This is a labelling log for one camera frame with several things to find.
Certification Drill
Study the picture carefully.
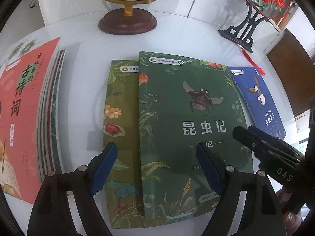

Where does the dark green insect book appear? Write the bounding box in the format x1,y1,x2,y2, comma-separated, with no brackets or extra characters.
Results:
138,51,253,223

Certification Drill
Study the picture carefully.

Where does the stack of books under red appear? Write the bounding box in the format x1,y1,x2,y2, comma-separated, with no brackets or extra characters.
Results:
36,49,66,183

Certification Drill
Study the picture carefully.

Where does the blue fables book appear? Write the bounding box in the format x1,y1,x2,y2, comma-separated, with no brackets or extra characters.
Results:
227,67,286,140

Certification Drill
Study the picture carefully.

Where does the red tassel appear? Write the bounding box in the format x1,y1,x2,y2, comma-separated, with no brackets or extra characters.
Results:
237,44,265,76

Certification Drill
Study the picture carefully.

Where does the brown wooden cabinet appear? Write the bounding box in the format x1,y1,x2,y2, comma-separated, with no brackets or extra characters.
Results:
267,29,314,117

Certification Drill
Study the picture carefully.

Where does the olive green insect book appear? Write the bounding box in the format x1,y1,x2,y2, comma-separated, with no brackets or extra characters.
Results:
103,60,166,229

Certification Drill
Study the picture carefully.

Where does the red poetry book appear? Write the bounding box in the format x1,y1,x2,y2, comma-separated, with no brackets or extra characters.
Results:
1,38,60,204

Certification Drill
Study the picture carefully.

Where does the round embroidered fan on stand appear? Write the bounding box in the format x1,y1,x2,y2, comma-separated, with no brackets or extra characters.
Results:
218,0,294,53

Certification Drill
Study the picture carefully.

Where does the white bookshelf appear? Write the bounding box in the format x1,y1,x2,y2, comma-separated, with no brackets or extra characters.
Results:
38,0,248,29

